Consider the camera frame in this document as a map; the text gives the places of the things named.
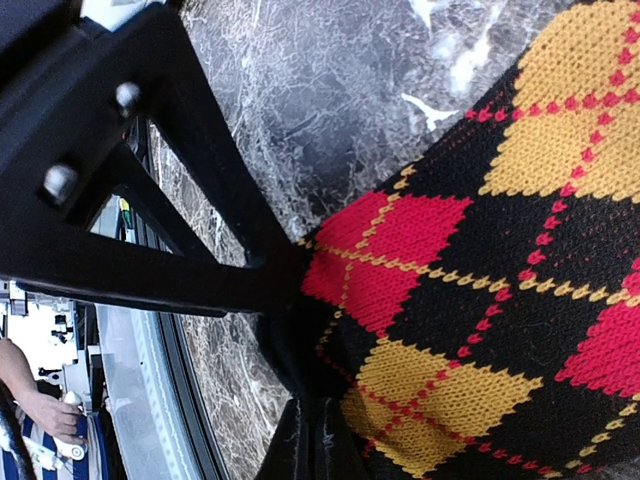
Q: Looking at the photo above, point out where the black front rail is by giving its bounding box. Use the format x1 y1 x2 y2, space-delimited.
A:
119 114 236 480

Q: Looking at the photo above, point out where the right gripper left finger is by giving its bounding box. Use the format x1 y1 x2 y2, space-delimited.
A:
1 1 303 316

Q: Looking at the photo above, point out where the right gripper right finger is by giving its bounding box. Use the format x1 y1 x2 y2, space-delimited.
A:
256 393 369 480

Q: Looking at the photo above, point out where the operator hand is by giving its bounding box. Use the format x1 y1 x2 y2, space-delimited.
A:
16 389 87 446

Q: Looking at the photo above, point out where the argyle red orange black sock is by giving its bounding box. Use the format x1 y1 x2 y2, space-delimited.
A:
259 0 640 480

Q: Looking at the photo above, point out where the white slotted cable duct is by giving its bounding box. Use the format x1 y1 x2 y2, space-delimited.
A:
97 305 174 479

